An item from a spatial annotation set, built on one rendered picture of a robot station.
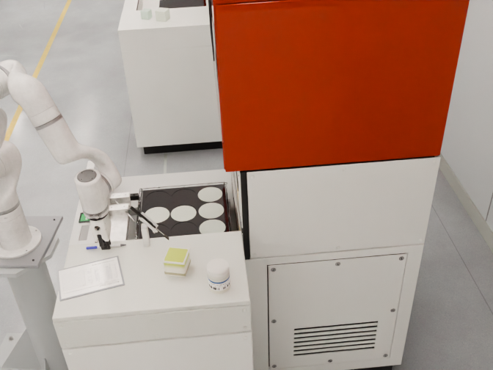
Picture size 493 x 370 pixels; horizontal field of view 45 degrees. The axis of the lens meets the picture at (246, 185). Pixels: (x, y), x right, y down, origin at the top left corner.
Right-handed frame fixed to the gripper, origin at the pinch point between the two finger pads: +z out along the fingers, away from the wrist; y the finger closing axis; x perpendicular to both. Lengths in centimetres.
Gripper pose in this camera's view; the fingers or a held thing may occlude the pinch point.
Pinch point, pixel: (105, 242)
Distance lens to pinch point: 215.0
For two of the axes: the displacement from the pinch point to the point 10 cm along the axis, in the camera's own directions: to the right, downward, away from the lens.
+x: -10.0, 0.8, -0.5
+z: 0.2, 7.4, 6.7
